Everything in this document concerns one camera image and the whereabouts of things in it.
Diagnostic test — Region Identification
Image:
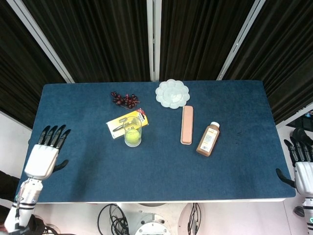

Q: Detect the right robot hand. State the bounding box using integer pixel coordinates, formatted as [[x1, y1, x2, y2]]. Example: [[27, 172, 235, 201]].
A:
[[275, 138, 313, 196]]

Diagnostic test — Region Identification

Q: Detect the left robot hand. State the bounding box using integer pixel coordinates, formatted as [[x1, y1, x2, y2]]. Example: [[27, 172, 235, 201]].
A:
[[23, 124, 72, 181]]

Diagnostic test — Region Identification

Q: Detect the yellow tennis ball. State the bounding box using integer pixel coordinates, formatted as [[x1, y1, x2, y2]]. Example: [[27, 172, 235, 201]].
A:
[[125, 129, 142, 147]]

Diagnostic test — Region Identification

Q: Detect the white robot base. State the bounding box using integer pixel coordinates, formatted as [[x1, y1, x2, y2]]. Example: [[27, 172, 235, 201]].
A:
[[119, 202, 194, 235]]

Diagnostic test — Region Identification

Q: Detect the brown bag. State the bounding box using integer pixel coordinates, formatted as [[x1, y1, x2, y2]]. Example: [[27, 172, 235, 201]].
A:
[[26, 214, 59, 235]]

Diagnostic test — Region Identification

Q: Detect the yellow packaged peeler card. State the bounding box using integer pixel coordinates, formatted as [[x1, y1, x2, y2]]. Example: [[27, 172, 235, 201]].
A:
[[106, 108, 150, 140]]

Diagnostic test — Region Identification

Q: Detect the clear glass cup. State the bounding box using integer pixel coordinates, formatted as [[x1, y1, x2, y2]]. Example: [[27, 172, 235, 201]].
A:
[[123, 117, 143, 148]]

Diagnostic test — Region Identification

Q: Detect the brown juice bottle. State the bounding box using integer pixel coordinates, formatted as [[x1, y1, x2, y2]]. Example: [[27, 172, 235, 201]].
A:
[[196, 121, 221, 157]]

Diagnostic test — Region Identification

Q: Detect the dark red grape bunch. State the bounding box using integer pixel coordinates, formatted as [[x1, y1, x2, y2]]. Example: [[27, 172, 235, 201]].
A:
[[110, 91, 141, 110]]

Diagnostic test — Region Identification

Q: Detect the blue table cloth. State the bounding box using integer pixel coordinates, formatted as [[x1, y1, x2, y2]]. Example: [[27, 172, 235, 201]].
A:
[[21, 80, 296, 204]]

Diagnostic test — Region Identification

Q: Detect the pink rectangular case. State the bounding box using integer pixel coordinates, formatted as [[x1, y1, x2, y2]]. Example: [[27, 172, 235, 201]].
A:
[[180, 105, 195, 145]]

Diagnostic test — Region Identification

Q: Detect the black pleated curtain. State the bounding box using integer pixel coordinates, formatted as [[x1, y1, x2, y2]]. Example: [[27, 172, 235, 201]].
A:
[[0, 0, 313, 129]]

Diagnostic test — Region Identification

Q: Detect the white flower-shaped palette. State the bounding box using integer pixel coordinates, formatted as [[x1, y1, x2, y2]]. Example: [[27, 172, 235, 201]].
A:
[[155, 79, 191, 109]]

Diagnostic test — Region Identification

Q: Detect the black cable bundle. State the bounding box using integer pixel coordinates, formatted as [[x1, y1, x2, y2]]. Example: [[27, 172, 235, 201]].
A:
[[97, 203, 130, 235], [187, 202, 202, 235]]

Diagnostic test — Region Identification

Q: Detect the white frame post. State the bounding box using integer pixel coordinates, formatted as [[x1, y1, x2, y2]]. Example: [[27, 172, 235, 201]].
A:
[[216, 0, 267, 81], [146, 0, 162, 82], [6, 0, 75, 84]]

